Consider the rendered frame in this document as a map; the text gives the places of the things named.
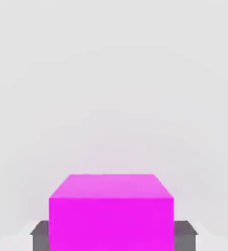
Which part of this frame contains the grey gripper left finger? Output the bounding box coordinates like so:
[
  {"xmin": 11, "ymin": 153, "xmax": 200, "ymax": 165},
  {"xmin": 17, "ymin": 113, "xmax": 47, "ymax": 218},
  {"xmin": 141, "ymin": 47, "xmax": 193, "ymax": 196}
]
[{"xmin": 0, "ymin": 220, "xmax": 50, "ymax": 251}]

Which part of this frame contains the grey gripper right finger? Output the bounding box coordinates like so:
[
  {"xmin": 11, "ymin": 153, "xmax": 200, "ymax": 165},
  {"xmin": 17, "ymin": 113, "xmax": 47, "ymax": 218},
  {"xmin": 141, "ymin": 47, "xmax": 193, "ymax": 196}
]
[{"xmin": 173, "ymin": 219, "xmax": 228, "ymax": 251}]

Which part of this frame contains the small magenta cube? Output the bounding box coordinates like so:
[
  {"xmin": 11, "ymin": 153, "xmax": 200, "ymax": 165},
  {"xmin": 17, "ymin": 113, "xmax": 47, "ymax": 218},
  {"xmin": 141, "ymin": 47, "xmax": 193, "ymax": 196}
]
[{"xmin": 48, "ymin": 174, "xmax": 175, "ymax": 251}]

